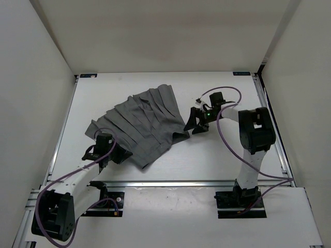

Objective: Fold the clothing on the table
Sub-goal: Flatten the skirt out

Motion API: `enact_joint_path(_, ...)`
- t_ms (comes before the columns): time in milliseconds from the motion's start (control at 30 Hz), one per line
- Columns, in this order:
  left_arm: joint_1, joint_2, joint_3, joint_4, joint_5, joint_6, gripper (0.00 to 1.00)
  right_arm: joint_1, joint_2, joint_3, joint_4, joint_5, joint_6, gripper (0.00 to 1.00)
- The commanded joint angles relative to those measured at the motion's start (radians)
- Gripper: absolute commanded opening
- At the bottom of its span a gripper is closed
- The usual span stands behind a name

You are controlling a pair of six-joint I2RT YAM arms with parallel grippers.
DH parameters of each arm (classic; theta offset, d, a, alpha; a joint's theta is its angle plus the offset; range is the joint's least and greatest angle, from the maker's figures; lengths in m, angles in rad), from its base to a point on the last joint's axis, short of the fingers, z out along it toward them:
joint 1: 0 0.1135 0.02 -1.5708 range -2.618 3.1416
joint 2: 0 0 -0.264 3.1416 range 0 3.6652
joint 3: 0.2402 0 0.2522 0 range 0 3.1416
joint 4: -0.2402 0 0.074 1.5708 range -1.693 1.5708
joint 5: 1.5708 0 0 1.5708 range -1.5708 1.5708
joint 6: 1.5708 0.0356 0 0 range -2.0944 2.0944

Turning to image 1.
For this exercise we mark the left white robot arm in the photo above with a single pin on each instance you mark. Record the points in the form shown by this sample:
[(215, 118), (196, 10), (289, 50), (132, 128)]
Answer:
[(63, 201)]

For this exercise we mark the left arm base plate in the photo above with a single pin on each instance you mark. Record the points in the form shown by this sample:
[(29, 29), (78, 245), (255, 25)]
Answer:
[(111, 202)]

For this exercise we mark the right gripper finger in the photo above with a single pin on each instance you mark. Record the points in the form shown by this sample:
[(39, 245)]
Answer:
[(200, 129), (192, 122)]

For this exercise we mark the right aluminium side rail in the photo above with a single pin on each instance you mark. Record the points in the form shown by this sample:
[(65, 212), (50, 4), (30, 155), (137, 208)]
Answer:
[(263, 97)]

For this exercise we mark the aluminium front rail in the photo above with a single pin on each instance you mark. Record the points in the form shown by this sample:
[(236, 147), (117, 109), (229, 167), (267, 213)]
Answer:
[(169, 184)]

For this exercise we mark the left aluminium frame rail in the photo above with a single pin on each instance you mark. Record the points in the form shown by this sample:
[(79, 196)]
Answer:
[(25, 226)]

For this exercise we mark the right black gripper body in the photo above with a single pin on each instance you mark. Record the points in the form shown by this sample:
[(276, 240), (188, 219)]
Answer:
[(206, 117)]

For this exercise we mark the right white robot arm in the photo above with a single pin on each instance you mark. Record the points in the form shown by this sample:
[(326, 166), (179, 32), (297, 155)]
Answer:
[(256, 134)]

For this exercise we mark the blue label sticker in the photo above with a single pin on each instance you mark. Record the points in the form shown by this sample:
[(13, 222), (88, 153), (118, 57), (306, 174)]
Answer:
[(88, 75), (241, 73)]

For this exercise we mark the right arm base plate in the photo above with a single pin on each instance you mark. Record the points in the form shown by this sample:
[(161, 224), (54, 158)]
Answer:
[(240, 204)]

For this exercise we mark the right blue label sticker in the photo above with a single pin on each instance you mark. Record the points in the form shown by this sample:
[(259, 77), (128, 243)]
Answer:
[(241, 73)]

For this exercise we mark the grey pleated skirt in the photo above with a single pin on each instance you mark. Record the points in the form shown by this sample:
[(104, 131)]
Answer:
[(146, 124)]

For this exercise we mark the left blue label sticker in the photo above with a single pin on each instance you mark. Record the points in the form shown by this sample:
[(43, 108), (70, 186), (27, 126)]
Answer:
[(88, 75)]

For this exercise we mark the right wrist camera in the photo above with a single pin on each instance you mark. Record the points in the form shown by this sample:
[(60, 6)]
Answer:
[(202, 105)]

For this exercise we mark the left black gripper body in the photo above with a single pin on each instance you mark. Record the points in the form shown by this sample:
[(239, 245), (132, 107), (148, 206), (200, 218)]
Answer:
[(109, 149)]

